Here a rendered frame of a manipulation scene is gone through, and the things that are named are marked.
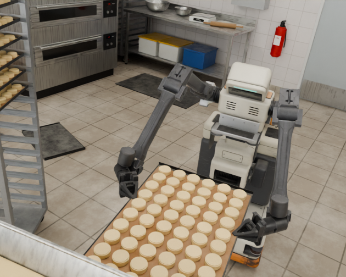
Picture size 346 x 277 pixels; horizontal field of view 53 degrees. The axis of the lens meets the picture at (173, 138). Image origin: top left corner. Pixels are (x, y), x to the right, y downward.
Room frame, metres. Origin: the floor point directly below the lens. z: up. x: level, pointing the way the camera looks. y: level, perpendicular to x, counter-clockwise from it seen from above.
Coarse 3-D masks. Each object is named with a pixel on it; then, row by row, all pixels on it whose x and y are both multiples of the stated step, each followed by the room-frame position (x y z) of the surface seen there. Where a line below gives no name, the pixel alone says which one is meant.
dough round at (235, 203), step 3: (231, 198) 1.02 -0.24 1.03; (234, 198) 1.02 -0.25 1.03; (237, 198) 1.02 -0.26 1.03; (231, 201) 1.01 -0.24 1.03; (234, 201) 1.01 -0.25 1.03; (237, 201) 1.01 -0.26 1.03; (240, 201) 1.01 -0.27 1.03; (228, 204) 1.01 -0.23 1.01; (231, 204) 0.99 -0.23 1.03; (234, 204) 0.99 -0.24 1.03; (237, 204) 0.99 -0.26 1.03; (240, 204) 0.99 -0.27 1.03; (234, 207) 0.98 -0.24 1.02; (237, 207) 0.98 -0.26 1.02; (240, 207) 0.98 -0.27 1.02
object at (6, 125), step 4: (0, 124) 1.82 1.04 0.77; (4, 124) 1.82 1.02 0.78; (8, 124) 1.82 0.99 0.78; (12, 124) 1.82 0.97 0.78; (16, 124) 1.82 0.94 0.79; (20, 124) 1.82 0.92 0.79; (24, 124) 1.82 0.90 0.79; (28, 124) 1.82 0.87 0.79; (32, 124) 1.83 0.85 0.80; (8, 128) 1.80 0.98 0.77; (12, 128) 1.80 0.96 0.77; (16, 128) 1.81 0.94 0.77; (20, 128) 1.81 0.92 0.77; (24, 128) 1.82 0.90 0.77; (28, 128) 1.82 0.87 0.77; (32, 128) 1.82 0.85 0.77; (36, 128) 1.82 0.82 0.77
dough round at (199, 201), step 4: (196, 196) 1.01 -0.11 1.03; (200, 196) 1.02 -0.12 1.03; (192, 200) 0.99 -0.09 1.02; (196, 200) 0.99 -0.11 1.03; (200, 200) 0.99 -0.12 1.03; (204, 200) 1.00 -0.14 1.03; (192, 204) 0.98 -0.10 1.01; (196, 204) 0.97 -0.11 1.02; (200, 204) 0.97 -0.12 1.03; (204, 204) 0.98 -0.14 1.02; (200, 208) 0.97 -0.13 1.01
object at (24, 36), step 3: (3, 33) 1.82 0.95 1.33; (6, 33) 1.82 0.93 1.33; (9, 33) 1.82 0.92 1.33; (12, 33) 1.82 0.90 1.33; (15, 33) 1.82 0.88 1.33; (18, 33) 1.82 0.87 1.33; (21, 33) 1.82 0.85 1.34; (15, 36) 1.82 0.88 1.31; (18, 36) 1.82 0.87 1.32; (24, 36) 1.82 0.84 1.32; (27, 36) 1.82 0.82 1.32; (21, 39) 1.80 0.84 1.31; (24, 39) 1.81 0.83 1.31; (27, 39) 1.82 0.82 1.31
